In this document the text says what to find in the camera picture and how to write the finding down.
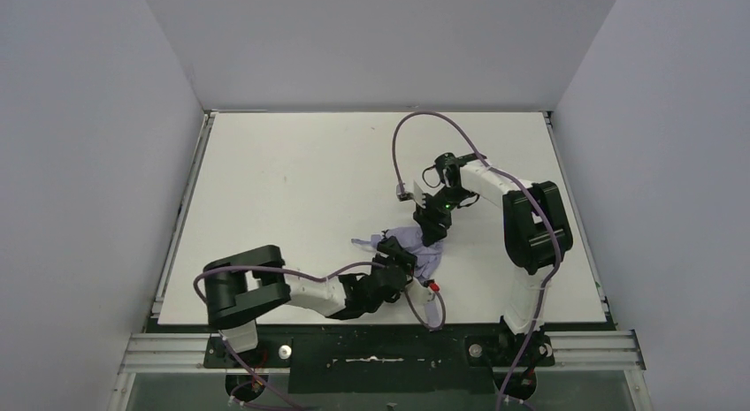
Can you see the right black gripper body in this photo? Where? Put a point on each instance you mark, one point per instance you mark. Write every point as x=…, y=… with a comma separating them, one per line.
x=432, y=224

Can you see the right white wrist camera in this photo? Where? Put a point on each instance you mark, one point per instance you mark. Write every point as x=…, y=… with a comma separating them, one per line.
x=415, y=194

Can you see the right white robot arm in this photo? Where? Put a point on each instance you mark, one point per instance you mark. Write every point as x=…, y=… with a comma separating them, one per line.
x=536, y=229

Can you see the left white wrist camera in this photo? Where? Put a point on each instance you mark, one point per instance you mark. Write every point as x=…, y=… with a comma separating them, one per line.
x=418, y=293

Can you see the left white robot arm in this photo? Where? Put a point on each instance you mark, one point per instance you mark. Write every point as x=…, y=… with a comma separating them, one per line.
x=240, y=288

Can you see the lavender folding umbrella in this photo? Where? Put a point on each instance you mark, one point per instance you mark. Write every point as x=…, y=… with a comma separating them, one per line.
x=433, y=314

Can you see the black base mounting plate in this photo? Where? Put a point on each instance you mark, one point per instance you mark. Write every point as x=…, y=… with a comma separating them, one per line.
x=400, y=358

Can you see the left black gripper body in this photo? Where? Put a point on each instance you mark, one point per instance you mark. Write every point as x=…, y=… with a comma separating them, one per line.
x=396, y=254

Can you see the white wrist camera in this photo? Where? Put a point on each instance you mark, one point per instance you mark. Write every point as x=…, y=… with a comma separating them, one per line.
x=418, y=293
x=415, y=194

